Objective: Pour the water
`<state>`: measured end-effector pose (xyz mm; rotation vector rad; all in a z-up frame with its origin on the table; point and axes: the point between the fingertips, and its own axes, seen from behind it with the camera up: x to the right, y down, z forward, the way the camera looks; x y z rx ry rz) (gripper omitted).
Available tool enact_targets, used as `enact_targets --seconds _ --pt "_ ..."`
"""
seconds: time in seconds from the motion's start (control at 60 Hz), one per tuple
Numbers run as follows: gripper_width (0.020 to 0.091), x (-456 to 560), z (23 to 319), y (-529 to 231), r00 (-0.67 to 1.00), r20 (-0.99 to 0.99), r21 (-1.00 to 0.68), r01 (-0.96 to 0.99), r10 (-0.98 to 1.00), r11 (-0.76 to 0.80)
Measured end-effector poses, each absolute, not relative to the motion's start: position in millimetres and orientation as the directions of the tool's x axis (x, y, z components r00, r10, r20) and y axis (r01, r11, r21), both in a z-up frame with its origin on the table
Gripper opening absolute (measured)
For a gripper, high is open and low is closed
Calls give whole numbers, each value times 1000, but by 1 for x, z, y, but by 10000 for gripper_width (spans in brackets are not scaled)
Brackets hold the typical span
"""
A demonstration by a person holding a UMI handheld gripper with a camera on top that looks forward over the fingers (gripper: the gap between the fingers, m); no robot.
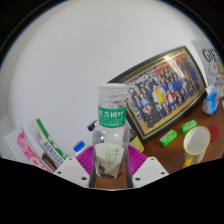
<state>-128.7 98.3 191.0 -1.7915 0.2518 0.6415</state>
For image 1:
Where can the white and green tall tube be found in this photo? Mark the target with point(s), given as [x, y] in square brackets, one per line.
[48, 143]

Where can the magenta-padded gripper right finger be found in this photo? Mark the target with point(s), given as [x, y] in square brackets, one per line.
[137, 159]

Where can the blue tissue pack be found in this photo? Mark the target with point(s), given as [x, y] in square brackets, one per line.
[211, 103]

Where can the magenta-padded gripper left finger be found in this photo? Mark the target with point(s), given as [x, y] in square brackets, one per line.
[85, 160]

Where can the pink printed tall tube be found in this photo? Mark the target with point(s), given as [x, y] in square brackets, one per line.
[30, 150]

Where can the white paper gift bag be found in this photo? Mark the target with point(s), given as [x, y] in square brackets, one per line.
[210, 56]

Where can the black framed group picture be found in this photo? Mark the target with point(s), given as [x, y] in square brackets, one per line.
[160, 90]

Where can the green small packet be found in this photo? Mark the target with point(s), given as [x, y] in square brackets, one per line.
[168, 138]
[189, 126]

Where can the clear plastic drink bottle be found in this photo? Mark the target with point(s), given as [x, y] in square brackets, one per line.
[111, 133]

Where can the flat round red coaster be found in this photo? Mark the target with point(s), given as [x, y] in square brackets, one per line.
[214, 132]

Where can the white lotion bottle blue cap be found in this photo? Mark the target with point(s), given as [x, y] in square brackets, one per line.
[79, 146]

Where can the dark blue pump bottle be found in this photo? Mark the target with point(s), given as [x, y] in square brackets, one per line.
[92, 125]

